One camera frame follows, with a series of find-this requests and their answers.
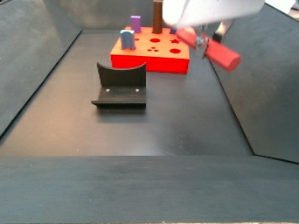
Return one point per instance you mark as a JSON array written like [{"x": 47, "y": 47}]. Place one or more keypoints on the red shape sorter block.
[{"x": 161, "y": 51}]

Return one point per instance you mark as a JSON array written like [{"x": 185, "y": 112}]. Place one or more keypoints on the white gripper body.
[{"x": 184, "y": 13}]

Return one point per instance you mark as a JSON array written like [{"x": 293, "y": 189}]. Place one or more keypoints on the blue rectangular peg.
[{"x": 173, "y": 30}]

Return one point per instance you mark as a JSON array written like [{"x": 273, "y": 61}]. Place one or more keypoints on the brown round peg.
[{"x": 158, "y": 17}]

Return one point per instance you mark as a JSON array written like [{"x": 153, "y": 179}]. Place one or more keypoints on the black curved peg stand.
[{"x": 122, "y": 87}]

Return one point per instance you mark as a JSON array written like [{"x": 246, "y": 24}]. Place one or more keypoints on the red hexagon peg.
[{"x": 214, "y": 51}]

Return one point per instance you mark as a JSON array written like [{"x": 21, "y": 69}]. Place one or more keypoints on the purple peg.
[{"x": 137, "y": 23}]

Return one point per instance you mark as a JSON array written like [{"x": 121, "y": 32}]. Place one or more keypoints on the grey-blue arch peg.
[{"x": 128, "y": 38}]

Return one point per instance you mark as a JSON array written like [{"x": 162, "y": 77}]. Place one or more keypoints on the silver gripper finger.
[
  {"x": 220, "y": 34},
  {"x": 202, "y": 40}
]

